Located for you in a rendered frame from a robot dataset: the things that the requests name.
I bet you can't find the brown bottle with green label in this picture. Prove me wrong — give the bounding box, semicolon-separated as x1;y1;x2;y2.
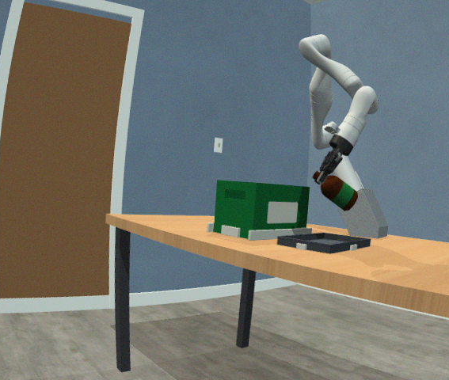
312;171;358;211

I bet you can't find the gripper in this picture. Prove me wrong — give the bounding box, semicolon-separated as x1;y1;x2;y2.
314;135;353;184

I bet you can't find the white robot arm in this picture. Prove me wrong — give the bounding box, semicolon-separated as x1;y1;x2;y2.
299;35;379;191

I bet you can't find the green divided crate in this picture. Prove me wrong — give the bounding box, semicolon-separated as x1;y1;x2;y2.
213;180;310;239

